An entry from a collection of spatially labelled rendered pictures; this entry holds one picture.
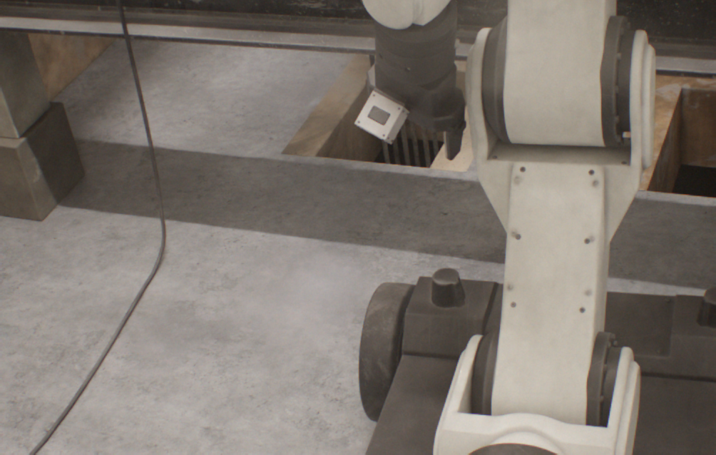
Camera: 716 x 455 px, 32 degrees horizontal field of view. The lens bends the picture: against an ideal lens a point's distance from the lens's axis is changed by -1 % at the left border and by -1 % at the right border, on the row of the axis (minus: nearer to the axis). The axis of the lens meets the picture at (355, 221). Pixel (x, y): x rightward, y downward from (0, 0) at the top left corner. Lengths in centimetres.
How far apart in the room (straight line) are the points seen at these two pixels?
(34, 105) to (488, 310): 107
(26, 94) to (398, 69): 116
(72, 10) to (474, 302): 90
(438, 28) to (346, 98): 129
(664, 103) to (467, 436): 127
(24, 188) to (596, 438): 139
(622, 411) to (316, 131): 128
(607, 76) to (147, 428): 93
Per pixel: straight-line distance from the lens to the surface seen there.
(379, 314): 169
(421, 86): 136
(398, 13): 125
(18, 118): 236
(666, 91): 250
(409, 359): 165
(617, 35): 133
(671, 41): 178
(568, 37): 132
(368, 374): 168
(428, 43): 130
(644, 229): 212
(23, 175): 237
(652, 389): 159
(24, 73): 236
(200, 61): 283
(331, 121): 250
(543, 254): 137
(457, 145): 144
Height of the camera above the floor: 128
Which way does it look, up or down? 35 degrees down
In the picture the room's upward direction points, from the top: 10 degrees counter-clockwise
